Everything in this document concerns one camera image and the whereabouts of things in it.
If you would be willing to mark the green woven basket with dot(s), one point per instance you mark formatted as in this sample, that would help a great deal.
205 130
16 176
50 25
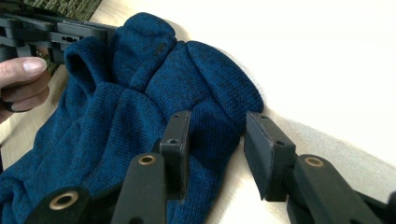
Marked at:
71 7

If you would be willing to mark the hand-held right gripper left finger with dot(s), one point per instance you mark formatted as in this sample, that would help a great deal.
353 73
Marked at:
174 149

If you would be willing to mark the dark blue knitted sweater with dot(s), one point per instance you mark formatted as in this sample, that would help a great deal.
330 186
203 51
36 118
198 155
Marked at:
124 118

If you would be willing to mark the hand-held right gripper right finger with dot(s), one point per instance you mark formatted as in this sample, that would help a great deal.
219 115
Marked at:
267 155

